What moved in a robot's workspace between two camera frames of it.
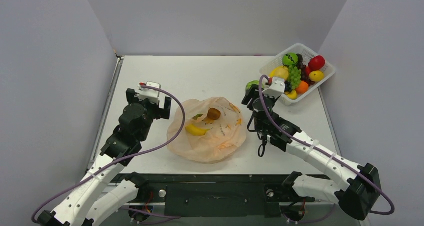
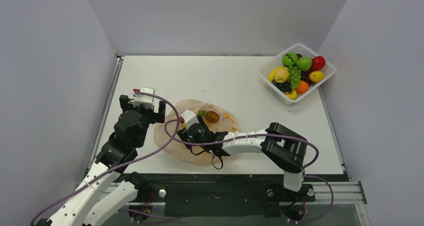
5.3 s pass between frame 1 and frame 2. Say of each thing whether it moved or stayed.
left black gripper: stayed
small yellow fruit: stayed
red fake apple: stayed
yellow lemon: stayed
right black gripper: moved
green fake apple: moved
